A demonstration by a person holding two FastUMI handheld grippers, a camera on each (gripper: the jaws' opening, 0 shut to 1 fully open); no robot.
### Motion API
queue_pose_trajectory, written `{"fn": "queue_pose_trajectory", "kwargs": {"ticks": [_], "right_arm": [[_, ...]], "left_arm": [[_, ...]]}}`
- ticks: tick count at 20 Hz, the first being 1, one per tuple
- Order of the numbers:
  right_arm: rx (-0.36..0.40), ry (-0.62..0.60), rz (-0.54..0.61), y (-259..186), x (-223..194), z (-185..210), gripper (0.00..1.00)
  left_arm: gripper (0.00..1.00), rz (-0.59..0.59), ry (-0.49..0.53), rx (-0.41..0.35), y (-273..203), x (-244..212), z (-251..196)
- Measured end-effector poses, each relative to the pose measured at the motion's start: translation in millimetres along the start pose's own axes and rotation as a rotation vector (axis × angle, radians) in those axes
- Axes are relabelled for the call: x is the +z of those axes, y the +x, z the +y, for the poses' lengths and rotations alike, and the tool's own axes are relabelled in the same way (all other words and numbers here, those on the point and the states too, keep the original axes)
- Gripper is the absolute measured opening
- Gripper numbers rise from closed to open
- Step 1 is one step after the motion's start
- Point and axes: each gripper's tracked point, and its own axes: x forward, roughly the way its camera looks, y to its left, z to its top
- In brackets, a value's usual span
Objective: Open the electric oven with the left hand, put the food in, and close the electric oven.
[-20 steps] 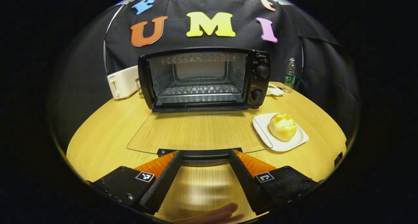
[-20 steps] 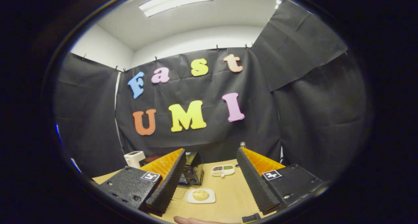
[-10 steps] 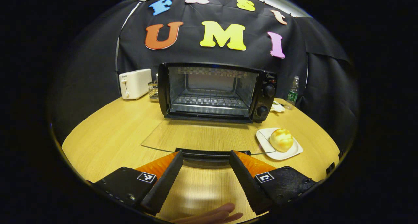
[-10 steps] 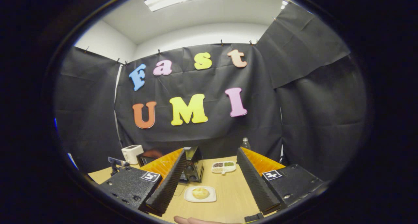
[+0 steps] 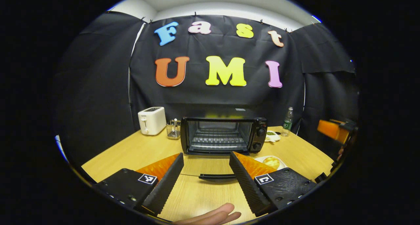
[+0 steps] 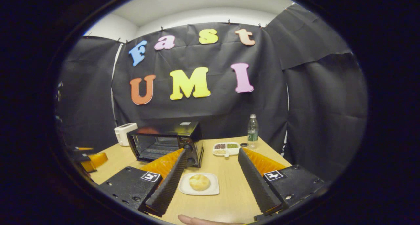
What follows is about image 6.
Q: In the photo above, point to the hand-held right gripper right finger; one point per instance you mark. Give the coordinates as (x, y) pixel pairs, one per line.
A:
(254, 179)

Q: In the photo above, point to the clear plastic water bottle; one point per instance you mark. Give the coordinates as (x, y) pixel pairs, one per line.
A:
(252, 133)

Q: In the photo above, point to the white square plate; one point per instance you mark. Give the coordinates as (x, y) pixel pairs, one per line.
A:
(215, 189)

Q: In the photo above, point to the white divided snack dish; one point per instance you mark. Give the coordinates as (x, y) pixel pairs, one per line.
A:
(226, 149)

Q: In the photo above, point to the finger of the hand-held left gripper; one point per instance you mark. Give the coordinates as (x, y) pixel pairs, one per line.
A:
(98, 160)

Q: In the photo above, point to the round bread roll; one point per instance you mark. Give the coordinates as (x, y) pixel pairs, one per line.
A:
(199, 182)

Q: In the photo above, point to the white toaster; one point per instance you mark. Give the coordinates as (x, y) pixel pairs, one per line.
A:
(123, 134)

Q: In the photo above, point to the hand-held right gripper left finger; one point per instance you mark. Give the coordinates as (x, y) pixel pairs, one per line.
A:
(170, 182)

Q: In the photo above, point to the black electric oven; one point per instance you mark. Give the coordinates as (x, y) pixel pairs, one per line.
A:
(190, 133)

